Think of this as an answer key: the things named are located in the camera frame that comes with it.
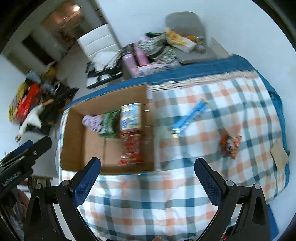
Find orange snack bag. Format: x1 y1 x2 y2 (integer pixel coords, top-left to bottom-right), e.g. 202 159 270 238
219 131 242 160

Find dark green wipes pack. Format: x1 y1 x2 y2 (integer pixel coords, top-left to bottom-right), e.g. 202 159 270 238
99 110 120 139

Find red floral snack bag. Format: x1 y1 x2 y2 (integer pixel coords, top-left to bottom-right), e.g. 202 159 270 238
119 131 143 165

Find blue yellow-tipped snack packet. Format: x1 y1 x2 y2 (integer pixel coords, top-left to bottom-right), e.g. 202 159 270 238
170 99 209 138

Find person's left hand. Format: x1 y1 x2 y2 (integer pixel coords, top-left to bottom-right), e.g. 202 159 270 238
152 236 164 241

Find white toy goose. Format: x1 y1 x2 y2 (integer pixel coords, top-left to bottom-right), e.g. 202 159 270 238
15 99 54 142

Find brown cardboard box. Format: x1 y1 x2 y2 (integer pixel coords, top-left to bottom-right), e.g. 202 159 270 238
59 85 155 175

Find red bag on floor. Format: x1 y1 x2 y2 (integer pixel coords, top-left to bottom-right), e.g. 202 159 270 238
14 83 41 123

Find brown paper piece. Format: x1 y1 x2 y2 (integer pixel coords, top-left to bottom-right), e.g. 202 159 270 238
270 139 289 171

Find checkered blue orange blanket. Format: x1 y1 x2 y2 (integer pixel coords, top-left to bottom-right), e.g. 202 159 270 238
55 54 291 241

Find white folding chair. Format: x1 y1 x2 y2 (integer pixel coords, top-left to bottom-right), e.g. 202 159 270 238
77 24 123 89

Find pink children's sofa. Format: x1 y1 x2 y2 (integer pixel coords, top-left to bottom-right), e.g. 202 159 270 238
122 43 181 78

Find black white patterned bag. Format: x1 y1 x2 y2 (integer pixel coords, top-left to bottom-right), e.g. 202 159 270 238
137 34 177 64

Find tape roll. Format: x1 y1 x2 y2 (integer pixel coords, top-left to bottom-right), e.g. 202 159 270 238
196 44 206 53

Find white yellow snack bag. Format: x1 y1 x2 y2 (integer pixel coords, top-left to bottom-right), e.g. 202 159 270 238
165 27 197 53

